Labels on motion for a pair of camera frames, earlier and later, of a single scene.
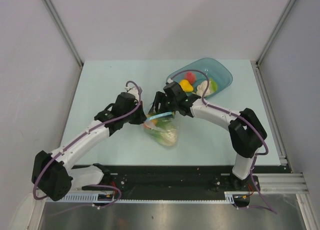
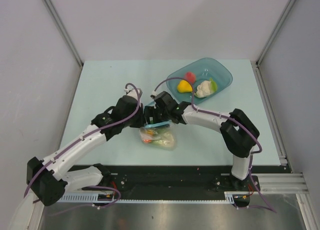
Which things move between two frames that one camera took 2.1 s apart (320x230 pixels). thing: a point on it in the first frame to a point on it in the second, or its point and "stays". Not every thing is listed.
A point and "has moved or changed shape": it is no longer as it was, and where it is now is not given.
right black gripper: (159, 98) to (150, 112)
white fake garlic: (201, 88) stays
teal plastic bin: (214, 68) stays
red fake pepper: (190, 76) stays
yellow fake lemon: (186, 86) stays
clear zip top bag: (162, 126) has moved or changed shape
